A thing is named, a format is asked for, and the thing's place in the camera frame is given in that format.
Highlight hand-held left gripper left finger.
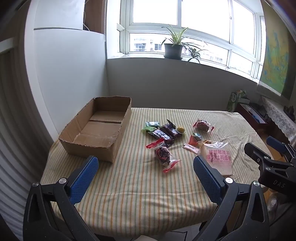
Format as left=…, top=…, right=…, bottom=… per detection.
left=23, top=156, right=100, bottom=241

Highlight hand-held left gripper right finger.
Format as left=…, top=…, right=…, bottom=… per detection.
left=193, top=155, right=270, bottom=241

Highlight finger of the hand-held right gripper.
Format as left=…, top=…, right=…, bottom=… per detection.
left=244, top=142, right=273, bottom=165
left=266, top=136, right=296, bottom=163

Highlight clear toast bread packet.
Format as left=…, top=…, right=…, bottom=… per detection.
left=200, top=141, right=234, bottom=175

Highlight brown cardboard box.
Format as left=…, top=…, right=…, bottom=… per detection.
left=58, top=96, right=132, bottom=164

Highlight dark red-swirl snack packet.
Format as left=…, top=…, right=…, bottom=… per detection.
left=146, top=138, right=181, bottom=174

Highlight reddish-brown cake packet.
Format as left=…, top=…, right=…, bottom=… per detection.
left=193, top=118, right=214, bottom=133

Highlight dark red cabinet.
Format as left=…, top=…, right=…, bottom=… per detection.
left=236, top=103, right=289, bottom=144

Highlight white lace cloth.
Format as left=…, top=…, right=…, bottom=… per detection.
left=261, top=96, right=296, bottom=142

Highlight pink snack sachet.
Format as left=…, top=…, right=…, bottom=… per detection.
left=183, top=143, right=200, bottom=154

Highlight white blue papers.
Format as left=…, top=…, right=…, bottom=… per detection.
left=245, top=105, right=267, bottom=124

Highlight green carton box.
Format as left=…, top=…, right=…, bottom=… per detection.
left=225, top=89, right=250, bottom=113

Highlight striped yellow tablecloth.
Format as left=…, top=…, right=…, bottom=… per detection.
left=40, top=107, right=274, bottom=237

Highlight maroon snack bar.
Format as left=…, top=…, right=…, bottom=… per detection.
left=159, top=119, right=182, bottom=140

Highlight white ribbed panel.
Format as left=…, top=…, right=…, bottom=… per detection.
left=0, top=38, right=54, bottom=232

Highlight white refrigerator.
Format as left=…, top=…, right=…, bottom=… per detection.
left=24, top=0, right=107, bottom=142

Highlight potted spider plant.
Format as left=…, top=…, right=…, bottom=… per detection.
left=161, top=24, right=210, bottom=63

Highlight white-framed window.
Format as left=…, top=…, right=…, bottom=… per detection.
left=119, top=0, right=266, bottom=82

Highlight wall map poster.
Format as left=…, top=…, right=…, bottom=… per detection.
left=257, top=2, right=296, bottom=100

